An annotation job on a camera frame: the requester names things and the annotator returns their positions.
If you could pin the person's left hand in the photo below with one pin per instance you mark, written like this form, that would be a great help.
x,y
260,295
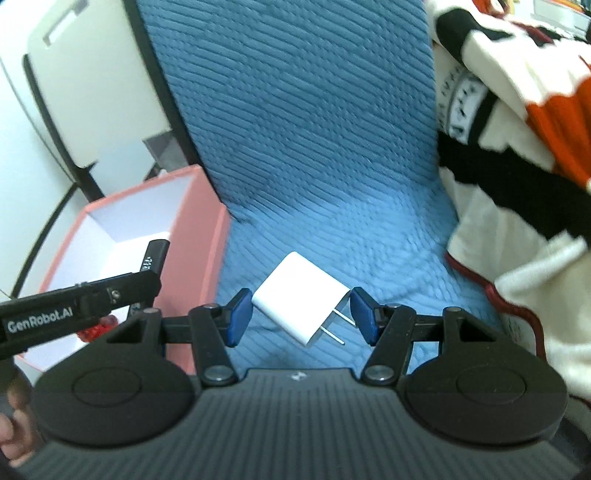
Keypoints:
x,y
14,438

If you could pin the black white red striped blanket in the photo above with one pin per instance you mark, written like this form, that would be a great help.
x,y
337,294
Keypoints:
x,y
517,184

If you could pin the blue quilted blanket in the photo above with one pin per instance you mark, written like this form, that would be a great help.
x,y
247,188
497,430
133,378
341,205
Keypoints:
x,y
300,138

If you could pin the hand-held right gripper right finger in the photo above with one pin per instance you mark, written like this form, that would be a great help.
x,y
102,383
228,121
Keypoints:
x,y
362,316

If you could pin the white panel with black frame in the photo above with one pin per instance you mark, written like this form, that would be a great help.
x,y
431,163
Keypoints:
x,y
92,69

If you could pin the red lion figurine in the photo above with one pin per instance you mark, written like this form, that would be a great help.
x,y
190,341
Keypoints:
x,y
99,330

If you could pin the pink cardboard box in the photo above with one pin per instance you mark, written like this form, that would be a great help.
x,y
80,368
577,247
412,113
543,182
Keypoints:
x,y
196,221

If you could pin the small white charger plug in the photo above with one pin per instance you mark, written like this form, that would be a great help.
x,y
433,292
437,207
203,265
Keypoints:
x,y
295,295

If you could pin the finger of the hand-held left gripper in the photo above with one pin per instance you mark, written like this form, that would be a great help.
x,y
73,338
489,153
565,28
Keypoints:
x,y
129,288

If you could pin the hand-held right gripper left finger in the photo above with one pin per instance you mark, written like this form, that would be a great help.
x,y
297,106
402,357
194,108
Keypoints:
x,y
238,318

